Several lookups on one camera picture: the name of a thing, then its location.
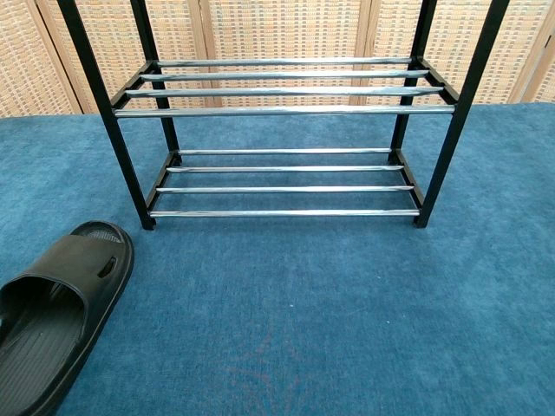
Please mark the black rubber slide sandal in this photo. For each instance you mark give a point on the black rubber slide sandal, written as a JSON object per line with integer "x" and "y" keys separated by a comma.
{"x": 60, "y": 281}

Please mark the black metal shoe rack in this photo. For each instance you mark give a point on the black metal shoe rack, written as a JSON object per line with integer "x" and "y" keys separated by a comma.
{"x": 282, "y": 110}

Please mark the blue fabric table cover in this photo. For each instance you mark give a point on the blue fabric table cover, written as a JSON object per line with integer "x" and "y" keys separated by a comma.
{"x": 303, "y": 303}

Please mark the woven rattan folding screen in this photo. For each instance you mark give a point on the woven rattan folding screen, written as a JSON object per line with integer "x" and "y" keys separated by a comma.
{"x": 277, "y": 30}

